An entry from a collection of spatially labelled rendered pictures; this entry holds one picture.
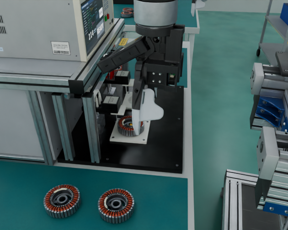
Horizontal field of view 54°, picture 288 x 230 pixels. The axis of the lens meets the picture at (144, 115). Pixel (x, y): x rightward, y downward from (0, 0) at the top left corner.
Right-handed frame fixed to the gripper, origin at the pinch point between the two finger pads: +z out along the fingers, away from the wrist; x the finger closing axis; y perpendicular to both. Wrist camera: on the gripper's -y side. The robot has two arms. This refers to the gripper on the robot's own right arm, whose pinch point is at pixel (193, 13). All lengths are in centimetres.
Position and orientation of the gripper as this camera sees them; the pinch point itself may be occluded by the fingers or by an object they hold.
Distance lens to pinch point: 143.3
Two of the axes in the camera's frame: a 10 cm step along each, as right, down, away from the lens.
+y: 9.7, 1.5, -2.2
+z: 0.0, 8.3, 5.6
